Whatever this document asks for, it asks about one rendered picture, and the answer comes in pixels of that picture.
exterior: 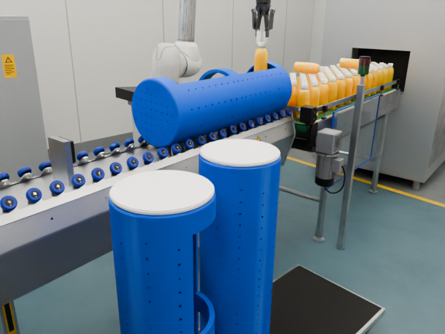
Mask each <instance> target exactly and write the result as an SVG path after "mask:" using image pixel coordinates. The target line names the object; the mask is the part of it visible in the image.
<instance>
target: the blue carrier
mask: <svg viewBox="0 0 445 334"><path fill-rule="evenodd" d="M217 73H220V74H223V75H225V76H224V77H219V78H212V77H213V76H214V75H215V74H217ZM211 78H212V79H211ZM291 92H292V85H291V80H290V77H289V75H288V73H287V72H286V70H285V69H284V68H283V67H282V66H280V65H279V64H276V63H275V62H268V69H267V70H260V71H256V72H254V65H253V66H252V67H251V68H250V69H249V70H248V71H247V73H243V74H237V73H236V72H235V71H233V70H231V69H228V68H219V69H214V70H209V71H207V72H205V73H204V74H203V75H202V76H201V77H200V79H199V81H195V82H187V83H180V84H177V83H175V82H174V81H173V80H171V79H169V78H166V77H157V78H148V79H145V80H143V81H142V82H140V83H139V84H138V86H137V87H136V89H135V91H134V94H133V97H132V116H133V119H134V123H135V125H136V128H137V129H138V132H139V133H140V135H141V136H142V138H143V139H144V140H145V141H146V142H147V143H149V144H151V145H152V146H155V147H157V148H161V147H164V148H165V147H168V146H171V145H172V144H173V143H181V142H184V141H185V140H187V139H190V140H191V139H195V138H197V137H198V136H199V135H201V136H203V135H207V134H208V133H209V132H216V131H219V129H226V128H229V127H230V126H231V125H232V126H235V125H238V124H239V123H245V122H247V121H248V120H254V119H256V118H257V117H259V118H260V117H263V116H264V115H271V114H272V113H273V112H274V113H277V112H279V111H280V110H282V109H283V108H285V106H286V105H287V104H288V103H289V100H290V98H291Z"/></svg>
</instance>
